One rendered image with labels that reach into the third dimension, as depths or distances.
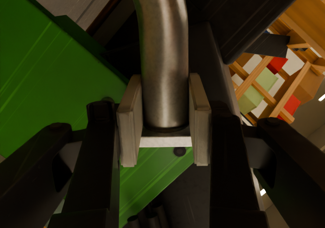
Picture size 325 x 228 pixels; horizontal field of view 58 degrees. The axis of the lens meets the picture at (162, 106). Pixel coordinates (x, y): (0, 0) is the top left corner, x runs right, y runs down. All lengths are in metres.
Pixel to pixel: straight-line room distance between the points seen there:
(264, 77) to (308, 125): 6.05
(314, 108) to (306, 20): 8.71
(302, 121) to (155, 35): 9.54
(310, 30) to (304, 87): 3.27
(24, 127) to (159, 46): 0.13
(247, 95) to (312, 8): 2.58
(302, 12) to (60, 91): 0.85
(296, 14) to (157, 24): 0.83
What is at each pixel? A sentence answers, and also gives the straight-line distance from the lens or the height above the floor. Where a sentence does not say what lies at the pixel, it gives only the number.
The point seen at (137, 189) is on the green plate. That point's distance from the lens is 0.25.
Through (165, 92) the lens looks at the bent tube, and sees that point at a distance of 0.18.
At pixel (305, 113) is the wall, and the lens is 9.64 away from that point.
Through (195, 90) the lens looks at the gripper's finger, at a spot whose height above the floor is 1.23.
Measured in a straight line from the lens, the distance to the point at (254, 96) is 3.56.
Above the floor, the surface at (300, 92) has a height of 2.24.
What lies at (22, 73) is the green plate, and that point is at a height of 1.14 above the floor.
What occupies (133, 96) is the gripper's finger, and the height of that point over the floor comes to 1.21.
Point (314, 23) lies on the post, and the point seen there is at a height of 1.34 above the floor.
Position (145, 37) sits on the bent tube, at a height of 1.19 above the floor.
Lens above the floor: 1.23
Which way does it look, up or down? 2 degrees down
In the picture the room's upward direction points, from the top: 135 degrees clockwise
